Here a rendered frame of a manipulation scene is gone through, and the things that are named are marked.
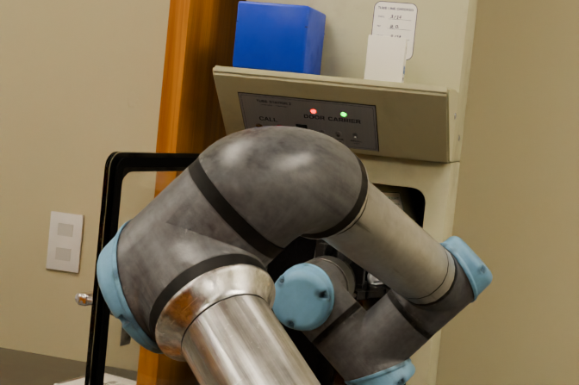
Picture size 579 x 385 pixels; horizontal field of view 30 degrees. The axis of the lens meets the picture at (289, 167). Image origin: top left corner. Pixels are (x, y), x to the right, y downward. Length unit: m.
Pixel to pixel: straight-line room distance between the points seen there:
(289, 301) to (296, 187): 0.36
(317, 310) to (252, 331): 0.39
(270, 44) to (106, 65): 0.73
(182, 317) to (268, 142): 0.17
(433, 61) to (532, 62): 0.45
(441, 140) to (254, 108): 0.26
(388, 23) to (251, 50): 0.20
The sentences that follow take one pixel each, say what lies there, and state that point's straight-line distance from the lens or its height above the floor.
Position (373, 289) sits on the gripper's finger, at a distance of 1.52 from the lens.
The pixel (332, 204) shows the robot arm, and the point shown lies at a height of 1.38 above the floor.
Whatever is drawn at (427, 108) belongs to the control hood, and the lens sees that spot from 1.41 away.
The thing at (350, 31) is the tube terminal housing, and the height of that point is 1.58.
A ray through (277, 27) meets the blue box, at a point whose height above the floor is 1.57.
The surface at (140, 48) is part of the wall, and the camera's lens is 2.10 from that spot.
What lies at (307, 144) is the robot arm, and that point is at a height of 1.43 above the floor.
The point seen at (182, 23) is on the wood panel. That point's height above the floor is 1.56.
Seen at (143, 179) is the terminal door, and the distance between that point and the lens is 1.36.
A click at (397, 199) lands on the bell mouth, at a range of 1.57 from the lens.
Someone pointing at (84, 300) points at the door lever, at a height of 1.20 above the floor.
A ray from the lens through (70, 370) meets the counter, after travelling 2.08.
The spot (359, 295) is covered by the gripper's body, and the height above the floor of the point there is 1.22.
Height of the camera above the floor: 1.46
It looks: 3 degrees down
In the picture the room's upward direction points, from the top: 6 degrees clockwise
